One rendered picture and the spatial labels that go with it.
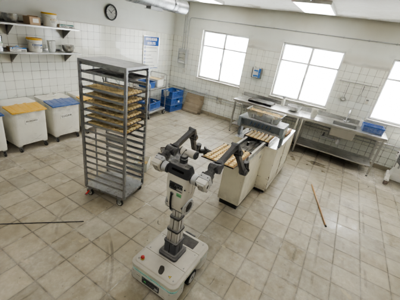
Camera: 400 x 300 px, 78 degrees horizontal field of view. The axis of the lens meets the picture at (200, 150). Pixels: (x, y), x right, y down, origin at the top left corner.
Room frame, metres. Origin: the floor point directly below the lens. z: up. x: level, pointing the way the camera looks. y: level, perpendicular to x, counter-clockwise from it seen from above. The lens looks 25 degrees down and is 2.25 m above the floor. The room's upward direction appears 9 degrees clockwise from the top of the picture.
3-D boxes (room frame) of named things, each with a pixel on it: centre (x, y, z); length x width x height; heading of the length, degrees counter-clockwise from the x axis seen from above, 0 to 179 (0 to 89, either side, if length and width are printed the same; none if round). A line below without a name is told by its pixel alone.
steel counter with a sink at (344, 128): (5.90, -2.31, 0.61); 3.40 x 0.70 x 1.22; 63
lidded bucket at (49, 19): (4.70, 2.95, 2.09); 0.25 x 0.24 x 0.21; 63
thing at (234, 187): (3.34, -0.68, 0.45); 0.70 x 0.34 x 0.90; 152
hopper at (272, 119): (3.78, -0.92, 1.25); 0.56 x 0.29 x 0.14; 62
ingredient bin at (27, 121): (3.91, 3.12, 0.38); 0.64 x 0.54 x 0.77; 64
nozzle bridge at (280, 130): (3.78, -0.92, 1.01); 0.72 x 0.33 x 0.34; 62
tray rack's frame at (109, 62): (2.95, 1.13, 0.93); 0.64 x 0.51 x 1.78; 74
